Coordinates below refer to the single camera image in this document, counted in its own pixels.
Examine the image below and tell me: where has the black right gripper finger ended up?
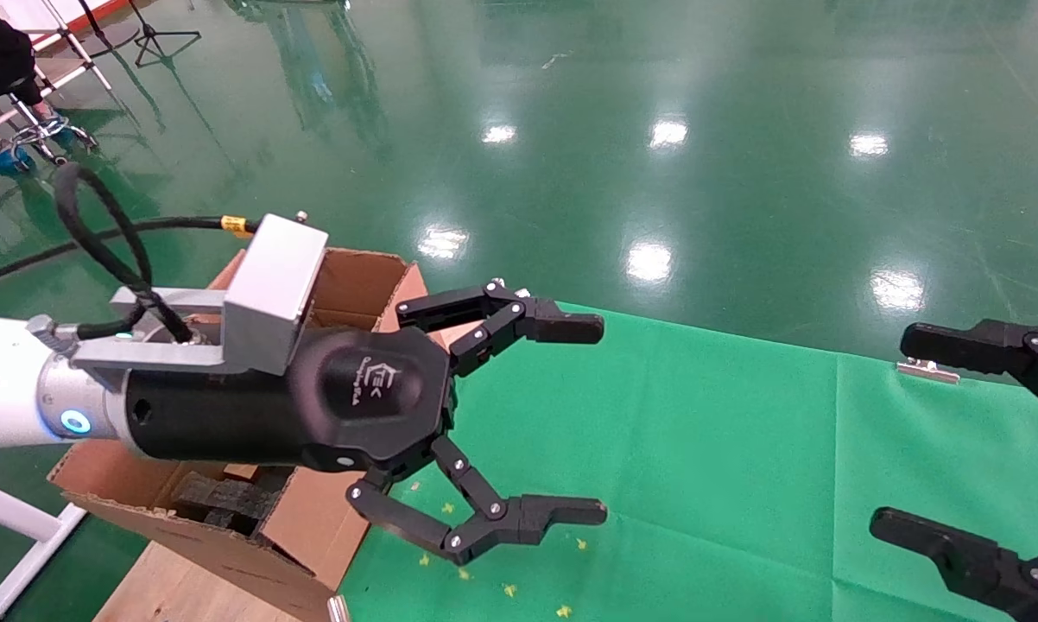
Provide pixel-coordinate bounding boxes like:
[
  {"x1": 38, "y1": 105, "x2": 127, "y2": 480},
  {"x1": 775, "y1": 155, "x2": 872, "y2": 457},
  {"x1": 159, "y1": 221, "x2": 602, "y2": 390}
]
[
  {"x1": 898, "y1": 318, "x2": 1038, "y2": 426},
  {"x1": 868, "y1": 508, "x2": 1038, "y2": 622}
]

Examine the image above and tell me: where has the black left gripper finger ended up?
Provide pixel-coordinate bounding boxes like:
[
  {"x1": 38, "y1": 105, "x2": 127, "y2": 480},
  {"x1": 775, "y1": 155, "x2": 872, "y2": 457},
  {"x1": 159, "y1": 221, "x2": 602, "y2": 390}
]
[
  {"x1": 346, "y1": 435, "x2": 608, "y2": 567},
  {"x1": 396, "y1": 278, "x2": 604, "y2": 377}
]

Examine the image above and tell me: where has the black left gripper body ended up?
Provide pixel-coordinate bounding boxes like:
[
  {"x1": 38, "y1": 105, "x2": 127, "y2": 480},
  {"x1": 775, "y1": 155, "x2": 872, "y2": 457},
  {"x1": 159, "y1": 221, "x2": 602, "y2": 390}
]
[{"x1": 124, "y1": 327, "x2": 458, "y2": 473}]

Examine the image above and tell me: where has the large open cardboard carton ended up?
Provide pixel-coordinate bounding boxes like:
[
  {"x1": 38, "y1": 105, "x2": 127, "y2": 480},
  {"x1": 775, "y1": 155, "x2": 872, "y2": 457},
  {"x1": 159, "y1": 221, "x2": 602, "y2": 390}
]
[{"x1": 47, "y1": 247, "x2": 429, "y2": 622}]

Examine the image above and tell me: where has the black foam block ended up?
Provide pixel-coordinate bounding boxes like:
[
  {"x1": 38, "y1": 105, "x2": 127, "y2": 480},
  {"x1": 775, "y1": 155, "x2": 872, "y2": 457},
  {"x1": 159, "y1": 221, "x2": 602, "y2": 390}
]
[{"x1": 169, "y1": 471, "x2": 291, "y2": 536}]

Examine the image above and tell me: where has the green table cloth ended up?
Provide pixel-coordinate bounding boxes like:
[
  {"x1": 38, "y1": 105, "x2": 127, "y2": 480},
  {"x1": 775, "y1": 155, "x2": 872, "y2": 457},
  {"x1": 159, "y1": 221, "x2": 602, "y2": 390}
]
[{"x1": 338, "y1": 298, "x2": 1038, "y2": 622}]

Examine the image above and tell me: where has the chrome stool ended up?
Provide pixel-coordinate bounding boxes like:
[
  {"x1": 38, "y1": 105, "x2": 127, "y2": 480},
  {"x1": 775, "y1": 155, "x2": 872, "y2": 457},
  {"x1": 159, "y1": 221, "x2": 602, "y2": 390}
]
[{"x1": 8, "y1": 86, "x2": 98, "y2": 167}]

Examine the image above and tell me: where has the black tripod stand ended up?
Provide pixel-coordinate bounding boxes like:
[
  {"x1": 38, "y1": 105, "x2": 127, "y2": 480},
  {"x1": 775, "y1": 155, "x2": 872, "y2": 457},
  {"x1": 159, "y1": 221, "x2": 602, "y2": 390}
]
[{"x1": 126, "y1": 0, "x2": 202, "y2": 68}]

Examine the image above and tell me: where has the black round base stand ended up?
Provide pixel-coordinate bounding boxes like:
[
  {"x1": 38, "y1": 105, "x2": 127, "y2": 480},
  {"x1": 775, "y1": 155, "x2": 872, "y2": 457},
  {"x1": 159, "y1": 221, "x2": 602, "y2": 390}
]
[{"x1": 74, "y1": 0, "x2": 142, "y2": 58}]

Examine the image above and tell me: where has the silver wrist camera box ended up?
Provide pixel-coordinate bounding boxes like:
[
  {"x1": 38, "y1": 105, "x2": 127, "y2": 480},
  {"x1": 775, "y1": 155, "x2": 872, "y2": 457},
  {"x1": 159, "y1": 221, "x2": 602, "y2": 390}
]
[{"x1": 72, "y1": 213, "x2": 330, "y2": 377}]

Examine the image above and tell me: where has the black camera cable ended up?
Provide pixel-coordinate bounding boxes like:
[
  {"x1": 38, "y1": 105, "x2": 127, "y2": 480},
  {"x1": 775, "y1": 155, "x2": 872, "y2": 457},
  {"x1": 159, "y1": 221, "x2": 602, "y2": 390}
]
[{"x1": 0, "y1": 161, "x2": 261, "y2": 345}]

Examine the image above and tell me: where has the white frame bar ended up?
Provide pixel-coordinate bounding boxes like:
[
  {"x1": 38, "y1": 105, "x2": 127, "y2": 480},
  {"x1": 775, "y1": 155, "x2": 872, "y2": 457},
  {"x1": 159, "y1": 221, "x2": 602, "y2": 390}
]
[{"x1": 0, "y1": 473, "x2": 88, "y2": 622}]

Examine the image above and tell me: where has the white tube frame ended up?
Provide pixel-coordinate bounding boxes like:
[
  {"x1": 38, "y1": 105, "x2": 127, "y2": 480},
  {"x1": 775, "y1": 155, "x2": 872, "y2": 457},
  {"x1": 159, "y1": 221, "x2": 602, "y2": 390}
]
[{"x1": 0, "y1": 0, "x2": 114, "y2": 130}]

